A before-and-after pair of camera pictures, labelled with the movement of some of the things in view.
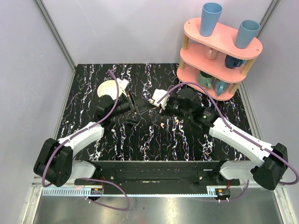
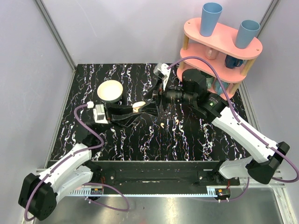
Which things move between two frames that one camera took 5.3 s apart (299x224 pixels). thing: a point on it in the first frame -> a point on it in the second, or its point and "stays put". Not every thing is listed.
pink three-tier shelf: x=212 y=66 stays put
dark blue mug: x=231 y=62 stays put
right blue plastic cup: x=245 y=33 stays put
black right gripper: x=171 y=98 -> x=154 y=109
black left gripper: x=133 y=104 -> x=108 y=114
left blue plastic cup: x=211 y=13 stays put
